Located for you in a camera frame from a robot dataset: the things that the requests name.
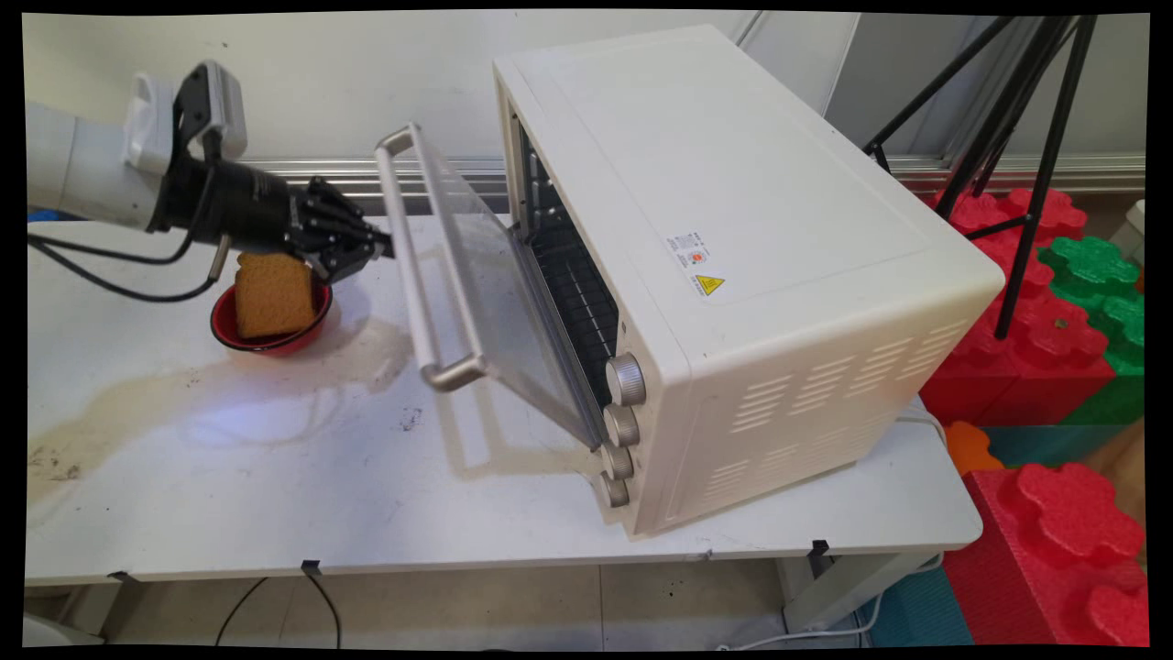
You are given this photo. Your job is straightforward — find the red foam block behind tripod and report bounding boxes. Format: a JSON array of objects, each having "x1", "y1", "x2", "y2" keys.
[{"x1": 919, "y1": 188, "x2": 1117, "y2": 428}]

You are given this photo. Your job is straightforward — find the white power cable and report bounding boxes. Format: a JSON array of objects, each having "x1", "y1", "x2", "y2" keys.
[{"x1": 715, "y1": 410, "x2": 950, "y2": 652}]

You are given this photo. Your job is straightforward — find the cream white toaster oven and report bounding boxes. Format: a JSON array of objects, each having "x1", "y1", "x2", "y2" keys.
[{"x1": 492, "y1": 25, "x2": 1006, "y2": 538}]

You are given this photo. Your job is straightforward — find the aluminium wall rail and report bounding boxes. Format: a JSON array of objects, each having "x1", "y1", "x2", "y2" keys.
[{"x1": 240, "y1": 158, "x2": 1146, "y2": 199}]

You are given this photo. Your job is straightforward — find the teal foam block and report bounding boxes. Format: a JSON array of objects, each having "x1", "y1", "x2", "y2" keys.
[
  {"x1": 860, "y1": 564, "x2": 974, "y2": 648},
  {"x1": 985, "y1": 423, "x2": 1117, "y2": 469}
]

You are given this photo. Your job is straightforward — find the large red foam block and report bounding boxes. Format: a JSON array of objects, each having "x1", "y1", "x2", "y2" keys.
[{"x1": 942, "y1": 461, "x2": 1150, "y2": 648}]

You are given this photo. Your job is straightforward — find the black tripod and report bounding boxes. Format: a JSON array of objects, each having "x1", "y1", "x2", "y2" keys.
[{"x1": 861, "y1": 14, "x2": 1099, "y2": 342}]

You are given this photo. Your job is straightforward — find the red bowl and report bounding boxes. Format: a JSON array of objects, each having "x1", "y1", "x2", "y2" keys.
[{"x1": 210, "y1": 280, "x2": 334, "y2": 358}]

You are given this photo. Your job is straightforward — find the glass oven door with handle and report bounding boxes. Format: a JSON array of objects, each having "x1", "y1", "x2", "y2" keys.
[{"x1": 374, "y1": 122, "x2": 606, "y2": 451}]

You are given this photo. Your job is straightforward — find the brown bread slice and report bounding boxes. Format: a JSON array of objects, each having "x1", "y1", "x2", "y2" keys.
[{"x1": 235, "y1": 251, "x2": 318, "y2": 340}]

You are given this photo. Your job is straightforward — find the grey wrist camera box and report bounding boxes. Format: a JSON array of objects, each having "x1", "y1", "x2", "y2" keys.
[{"x1": 174, "y1": 60, "x2": 249, "y2": 162}]

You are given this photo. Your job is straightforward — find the white table leg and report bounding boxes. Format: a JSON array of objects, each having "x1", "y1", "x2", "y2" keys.
[{"x1": 777, "y1": 550, "x2": 937, "y2": 635}]

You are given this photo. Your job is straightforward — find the green foam block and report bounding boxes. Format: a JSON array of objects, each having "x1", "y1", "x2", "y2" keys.
[{"x1": 1038, "y1": 236, "x2": 1146, "y2": 427}]

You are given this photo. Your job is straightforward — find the dark wire oven rack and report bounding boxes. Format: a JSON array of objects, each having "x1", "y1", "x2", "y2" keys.
[{"x1": 530, "y1": 225, "x2": 620, "y2": 406}]

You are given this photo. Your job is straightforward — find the orange foam block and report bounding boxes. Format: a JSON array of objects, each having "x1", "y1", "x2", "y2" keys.
[{"x1": 944, "y1": 420, "x2": 1006, "y2": 478}]

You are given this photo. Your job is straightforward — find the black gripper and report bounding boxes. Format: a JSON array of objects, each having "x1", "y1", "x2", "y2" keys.
[{"x1": 149, "y1": 151, "x2": 396, "y2": 284}]

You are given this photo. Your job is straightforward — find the white printed label sticker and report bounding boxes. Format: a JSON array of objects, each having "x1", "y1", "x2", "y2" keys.
[{"x1": 667, "y1": 232, "x2": 712, "y2": 270}]

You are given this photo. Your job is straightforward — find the black cable under table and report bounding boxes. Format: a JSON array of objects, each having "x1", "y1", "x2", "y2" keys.
[{"x1": 214, "y1": 573, "x2": 343, "y2": 650}]

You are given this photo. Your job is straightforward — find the largest silver oven knob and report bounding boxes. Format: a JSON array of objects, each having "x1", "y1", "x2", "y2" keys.
[{"x1": 605, "y1": 354, "x2": 648, "y2": 407}]

